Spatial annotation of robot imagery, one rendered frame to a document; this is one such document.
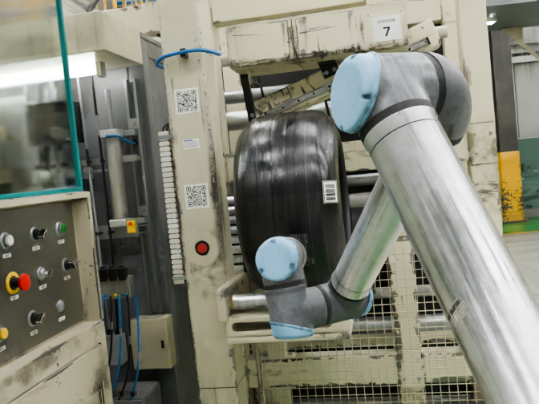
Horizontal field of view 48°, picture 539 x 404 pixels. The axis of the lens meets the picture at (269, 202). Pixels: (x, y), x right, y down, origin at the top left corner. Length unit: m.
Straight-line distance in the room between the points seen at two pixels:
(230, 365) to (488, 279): 1.25
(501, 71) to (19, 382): 10.16
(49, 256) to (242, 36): 0.98
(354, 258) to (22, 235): 0.80
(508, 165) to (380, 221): 9.81
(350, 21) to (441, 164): 1.29
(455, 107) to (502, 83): 10.02
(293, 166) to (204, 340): 0.64
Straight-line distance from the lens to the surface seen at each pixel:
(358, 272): 1.25
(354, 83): 0.89
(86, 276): 1.79
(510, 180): 10.95
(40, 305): 1.62
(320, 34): 2.08
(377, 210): 1.15
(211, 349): 1.93
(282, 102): 2.20
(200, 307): 1.90
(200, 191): 1.84
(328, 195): 1.59
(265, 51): 2.09
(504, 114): 10.97
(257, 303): 1.77
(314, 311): 1.30
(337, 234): 1.63
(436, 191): 0.82
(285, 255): 1.26
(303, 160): 1.61
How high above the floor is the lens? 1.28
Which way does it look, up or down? 3 degrees down
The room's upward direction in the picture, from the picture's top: 6 degrees counter-clockwise
